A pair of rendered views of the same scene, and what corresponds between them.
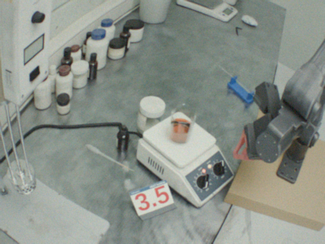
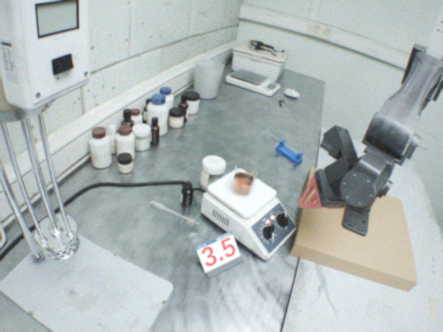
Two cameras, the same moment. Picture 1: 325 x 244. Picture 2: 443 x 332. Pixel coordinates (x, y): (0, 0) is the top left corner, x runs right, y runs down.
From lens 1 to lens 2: 0.24 m
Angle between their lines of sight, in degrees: 7
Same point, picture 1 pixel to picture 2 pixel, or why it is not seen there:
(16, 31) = not seen: outside the picture
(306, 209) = (389, 264)
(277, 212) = (353, 267)
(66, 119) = (128, 178)
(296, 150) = not seen: hidden behind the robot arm
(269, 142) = (360, 181)
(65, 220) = (118, 287)
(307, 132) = not seen: hidden behind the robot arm
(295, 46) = (331, 118)
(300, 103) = (394, 136)
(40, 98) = (98, 156)
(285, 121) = (376, 157)
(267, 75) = (312, 139)
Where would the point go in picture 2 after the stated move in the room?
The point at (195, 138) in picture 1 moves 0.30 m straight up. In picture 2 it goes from (257, 190) to (293, 63)
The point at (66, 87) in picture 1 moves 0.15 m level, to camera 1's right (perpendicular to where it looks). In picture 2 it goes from (128, 147) to (180, 155)
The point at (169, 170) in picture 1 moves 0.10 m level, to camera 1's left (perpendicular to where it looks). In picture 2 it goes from (235, 221) to (188, 213)
